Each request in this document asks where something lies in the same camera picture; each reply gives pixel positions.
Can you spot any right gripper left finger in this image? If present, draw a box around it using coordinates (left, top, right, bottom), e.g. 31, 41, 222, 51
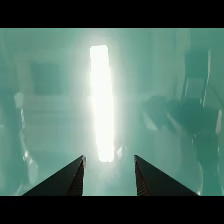
22, 154, 87, 197

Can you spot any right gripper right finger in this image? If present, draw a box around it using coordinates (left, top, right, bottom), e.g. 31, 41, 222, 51
133, 154, 198, 197

